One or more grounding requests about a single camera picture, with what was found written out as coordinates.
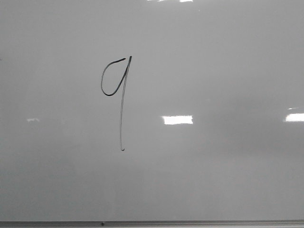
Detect white whiteboard with aluminium frame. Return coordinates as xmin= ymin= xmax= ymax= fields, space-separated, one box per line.
xmin=0 ymin=0 xmax=304 ymax=221

